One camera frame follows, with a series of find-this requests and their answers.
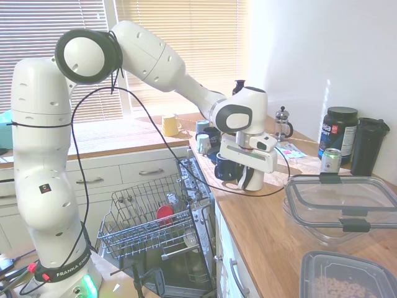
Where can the red speckled mug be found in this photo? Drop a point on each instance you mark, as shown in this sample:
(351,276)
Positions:
(165,214)

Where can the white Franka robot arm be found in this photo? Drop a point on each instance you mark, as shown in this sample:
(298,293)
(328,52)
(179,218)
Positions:
(40,149)

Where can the dark navy printed mug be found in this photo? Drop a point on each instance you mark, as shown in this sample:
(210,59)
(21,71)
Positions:
(212,138)

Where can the black protein powder tub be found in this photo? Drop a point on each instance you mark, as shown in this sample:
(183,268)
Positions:
(338,133)

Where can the yellow mug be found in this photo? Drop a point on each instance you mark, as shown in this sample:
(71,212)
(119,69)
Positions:
(170,124)

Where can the teal cloth object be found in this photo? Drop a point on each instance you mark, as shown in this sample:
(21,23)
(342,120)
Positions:
(5,130)

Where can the wide beige window blind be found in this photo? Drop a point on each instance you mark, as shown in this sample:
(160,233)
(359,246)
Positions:
(211,40)

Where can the silver green drink can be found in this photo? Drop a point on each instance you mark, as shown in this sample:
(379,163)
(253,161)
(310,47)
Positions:
(330,161)

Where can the stainless steel dishwasher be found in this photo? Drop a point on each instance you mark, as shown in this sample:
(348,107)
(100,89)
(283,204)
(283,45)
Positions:
(198,186)

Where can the light blue mug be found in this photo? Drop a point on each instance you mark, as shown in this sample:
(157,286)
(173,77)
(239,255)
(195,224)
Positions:
(201,125)

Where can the red plastic connector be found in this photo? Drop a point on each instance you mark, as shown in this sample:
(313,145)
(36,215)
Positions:
(32,266)

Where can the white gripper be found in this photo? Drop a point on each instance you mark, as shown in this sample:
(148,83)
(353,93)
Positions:
(245,156)

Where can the clear container with clip lid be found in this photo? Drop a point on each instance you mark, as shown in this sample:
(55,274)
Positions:
(341,192)
(310,228)

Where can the black shaker bottle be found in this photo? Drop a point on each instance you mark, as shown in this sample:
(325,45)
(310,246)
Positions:
(367,146)

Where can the narrow beige window blind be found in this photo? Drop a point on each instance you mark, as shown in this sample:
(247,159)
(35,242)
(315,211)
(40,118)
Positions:
(31,28)

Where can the clear ribbed drinking glass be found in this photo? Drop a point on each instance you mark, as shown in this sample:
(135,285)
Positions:
(172,201)

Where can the dark blue decorated vase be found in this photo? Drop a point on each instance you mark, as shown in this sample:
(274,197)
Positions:
(239,87)

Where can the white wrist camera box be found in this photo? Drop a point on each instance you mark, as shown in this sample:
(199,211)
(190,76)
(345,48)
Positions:
(263,143)

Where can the pale grey patterned mug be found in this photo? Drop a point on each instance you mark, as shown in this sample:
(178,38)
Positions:
(203,144)

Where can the grey container with cereal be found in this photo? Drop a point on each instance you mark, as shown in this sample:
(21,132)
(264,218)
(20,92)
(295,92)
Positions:
(341,276)

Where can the black camera stand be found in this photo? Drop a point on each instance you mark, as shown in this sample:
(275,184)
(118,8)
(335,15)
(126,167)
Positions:
(136,279)

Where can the small black device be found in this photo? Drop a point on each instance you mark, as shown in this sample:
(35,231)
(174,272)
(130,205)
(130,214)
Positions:
(5,264)

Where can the white cup in dishwasher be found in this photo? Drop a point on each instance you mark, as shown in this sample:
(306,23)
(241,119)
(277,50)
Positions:
(189,237)

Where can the plain navy mug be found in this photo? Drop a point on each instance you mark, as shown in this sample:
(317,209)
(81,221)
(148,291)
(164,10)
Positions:
(224,170)

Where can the paper packets with pink print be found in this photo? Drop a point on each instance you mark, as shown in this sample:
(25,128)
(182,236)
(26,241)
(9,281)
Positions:
(291,152)

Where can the silver cabinet knob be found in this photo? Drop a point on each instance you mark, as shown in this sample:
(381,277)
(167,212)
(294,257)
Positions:
(217,258)

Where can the glass French press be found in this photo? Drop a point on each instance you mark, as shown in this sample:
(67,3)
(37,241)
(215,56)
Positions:
(282,125)

